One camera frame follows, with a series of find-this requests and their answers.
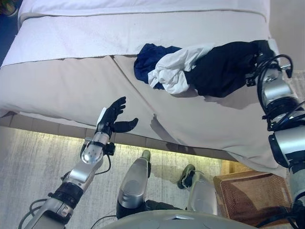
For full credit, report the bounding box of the bed with beige cover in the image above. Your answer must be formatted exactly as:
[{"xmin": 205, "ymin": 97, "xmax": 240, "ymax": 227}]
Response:
[{"xmin": 0, "ymin": 38, "xmax": 288, "ymax": 178}]

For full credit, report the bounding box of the brown wicker basket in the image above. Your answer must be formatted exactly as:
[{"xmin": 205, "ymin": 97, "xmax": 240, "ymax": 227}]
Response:
[{"xmin": 213, "ymin": 170, "xmax": 295, "ymax": 227}]

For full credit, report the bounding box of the blue garment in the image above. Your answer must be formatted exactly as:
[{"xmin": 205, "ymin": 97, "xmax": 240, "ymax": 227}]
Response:
[{"xmin": 133, "ymin": 43, "xmax": 184, "ymax": 91}]

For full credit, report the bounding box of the grey streaked area rug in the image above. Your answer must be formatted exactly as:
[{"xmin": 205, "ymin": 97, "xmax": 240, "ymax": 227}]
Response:
[{"xmin": 0, "ymin": 71, "xmax": 305, "ymax": 229}]

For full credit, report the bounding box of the brown bed frame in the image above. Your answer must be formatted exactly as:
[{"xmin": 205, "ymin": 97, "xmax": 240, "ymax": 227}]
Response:
[{"xmin": 0, "ymin": 111, "xmax": 235, "ymax": 163}]

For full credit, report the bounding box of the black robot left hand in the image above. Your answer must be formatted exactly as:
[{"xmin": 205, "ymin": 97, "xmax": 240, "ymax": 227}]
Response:
[{"xmin": 96, "ymin": 96, "xmax": 139, "ymax": 135}]

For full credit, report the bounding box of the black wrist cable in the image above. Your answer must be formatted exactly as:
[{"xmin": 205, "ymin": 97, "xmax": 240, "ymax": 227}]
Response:
[
  {"xmin": 256, "ymin": 54, "xmax": 305, "ymax": 131},
  {"xmin": 94, "ymin": 154, "xmax": 112, "ymax": 175}
]

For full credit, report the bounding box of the olive brown shoe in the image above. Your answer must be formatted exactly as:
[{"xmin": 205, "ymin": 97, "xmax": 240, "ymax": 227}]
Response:
[{"xmin": 0, "ymin": 0, "xmax": 19, "ymax": 17}]

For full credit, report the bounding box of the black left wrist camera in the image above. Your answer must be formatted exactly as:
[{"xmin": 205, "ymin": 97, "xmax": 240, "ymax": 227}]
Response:
[{"xmin": 106, "ymin": 142, "xmax": 116, "ymax": 156}]

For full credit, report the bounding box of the white garment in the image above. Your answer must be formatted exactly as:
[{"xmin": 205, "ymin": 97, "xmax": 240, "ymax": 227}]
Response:
[{"xmin": 147, "ymin": 42, "xmax": 216, "ymax": 95}]

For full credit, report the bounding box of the silver robot right leg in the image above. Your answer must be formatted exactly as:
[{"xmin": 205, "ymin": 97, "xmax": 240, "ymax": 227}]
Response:
[{"xmin": 177, "ymin": 164, "xmax": 219, "ymax": 216}]

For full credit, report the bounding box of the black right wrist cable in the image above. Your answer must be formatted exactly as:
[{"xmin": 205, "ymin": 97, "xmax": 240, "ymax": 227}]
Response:
[{"xmin": 256, "ymin": 54, "xmax": 305, "ymax": 131}]

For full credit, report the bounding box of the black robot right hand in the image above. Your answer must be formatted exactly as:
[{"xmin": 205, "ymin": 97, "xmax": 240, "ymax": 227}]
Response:
[{"xmin": 250, "ymin": 39, "xmax": 280, "ymax": 63}]

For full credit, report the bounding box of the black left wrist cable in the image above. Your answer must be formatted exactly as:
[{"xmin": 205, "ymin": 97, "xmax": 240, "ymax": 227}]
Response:
[{"xmin": 94, "ymin": 154, "xmax": 112, "ymax": 175}]

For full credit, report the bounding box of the black garment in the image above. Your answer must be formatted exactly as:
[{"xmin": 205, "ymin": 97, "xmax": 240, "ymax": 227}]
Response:
[{"xmin": 190, "ymin": 42, "xmax": 261, "ymax": 98}]

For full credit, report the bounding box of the white duvet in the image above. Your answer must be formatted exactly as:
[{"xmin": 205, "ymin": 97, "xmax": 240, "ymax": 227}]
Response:
[{"xmin": 0, "ymin": 0, "xmax": 272, "ymax": 69}]

